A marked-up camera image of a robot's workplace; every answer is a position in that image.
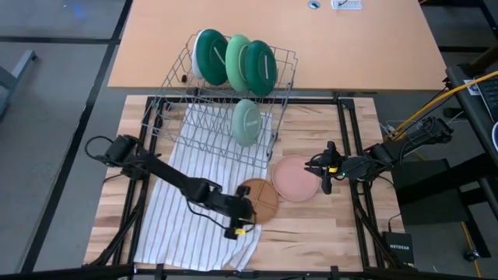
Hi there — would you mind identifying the light green plate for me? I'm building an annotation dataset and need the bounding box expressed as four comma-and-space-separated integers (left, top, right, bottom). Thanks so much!
225, 33, 252, 93
230, 98, 262, 148

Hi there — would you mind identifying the black Netgear router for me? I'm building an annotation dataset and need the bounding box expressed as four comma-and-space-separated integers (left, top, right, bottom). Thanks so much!
381, 231, 416, 266

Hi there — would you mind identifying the white red-striped towel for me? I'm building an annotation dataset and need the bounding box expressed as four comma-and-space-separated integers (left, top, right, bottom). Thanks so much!
134, 103, 273, 272

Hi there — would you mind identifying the black metal table frame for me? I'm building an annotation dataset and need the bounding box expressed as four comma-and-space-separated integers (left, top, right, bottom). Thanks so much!
0, 95, 429, 280

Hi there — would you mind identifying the dark green plate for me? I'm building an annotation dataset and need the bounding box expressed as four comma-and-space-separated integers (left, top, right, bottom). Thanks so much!
244, 40, 278, 97
194, 29, 230, 86

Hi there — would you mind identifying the grey wire dish rack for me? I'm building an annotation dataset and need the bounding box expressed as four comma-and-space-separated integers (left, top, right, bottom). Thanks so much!
140, 30, 300, 170

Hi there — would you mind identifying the white power strip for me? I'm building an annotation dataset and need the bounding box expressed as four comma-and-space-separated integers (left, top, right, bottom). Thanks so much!
331, 0, 363, 11

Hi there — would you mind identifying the black laptop keyboard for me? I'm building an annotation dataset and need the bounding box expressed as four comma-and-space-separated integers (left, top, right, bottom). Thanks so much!
476, 75, 498, 114

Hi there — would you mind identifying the white plate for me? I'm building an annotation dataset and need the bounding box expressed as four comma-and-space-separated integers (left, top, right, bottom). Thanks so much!
192, 33, 203, 79

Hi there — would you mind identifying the white label card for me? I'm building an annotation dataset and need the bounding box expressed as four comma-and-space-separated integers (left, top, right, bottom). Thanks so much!
464, 79, 482, 96

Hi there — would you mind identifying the brown divided plate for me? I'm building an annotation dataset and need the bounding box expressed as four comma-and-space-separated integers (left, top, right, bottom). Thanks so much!
236, 177, 280, 225

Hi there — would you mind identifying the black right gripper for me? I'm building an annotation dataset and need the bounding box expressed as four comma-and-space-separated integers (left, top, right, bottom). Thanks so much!
304, 141, 373, 195

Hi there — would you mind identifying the light wooden desk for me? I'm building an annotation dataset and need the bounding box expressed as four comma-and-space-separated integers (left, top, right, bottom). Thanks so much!
107, 0, 447, 91

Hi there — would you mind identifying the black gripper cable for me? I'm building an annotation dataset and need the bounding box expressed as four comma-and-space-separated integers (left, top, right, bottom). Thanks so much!
185, 198, 234, 233

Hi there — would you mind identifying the grey metal table leg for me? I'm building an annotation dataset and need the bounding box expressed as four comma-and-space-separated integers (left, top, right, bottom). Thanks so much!
0, 49, 39, 117

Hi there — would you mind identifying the black side desk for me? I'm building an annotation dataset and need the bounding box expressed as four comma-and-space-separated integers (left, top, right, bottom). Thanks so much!
391, 64, 498, 260

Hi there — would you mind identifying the pink plate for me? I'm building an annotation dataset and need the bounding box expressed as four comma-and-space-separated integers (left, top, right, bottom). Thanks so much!
271, 155, 321, 202

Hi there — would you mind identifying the yellow cable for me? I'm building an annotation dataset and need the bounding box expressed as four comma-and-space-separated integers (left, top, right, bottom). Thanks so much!
391, 69, 498, 139
460, 221, 483, 279

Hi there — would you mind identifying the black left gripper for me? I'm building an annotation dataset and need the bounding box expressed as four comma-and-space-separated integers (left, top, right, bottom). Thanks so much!
212, 185, 257, 240

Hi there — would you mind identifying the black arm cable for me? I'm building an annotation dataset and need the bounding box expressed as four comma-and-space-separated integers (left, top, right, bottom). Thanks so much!
84, 135, 117, 184

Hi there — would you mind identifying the brown wooden bar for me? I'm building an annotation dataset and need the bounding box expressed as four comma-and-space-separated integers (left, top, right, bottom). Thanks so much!
468, 43, 498, 77

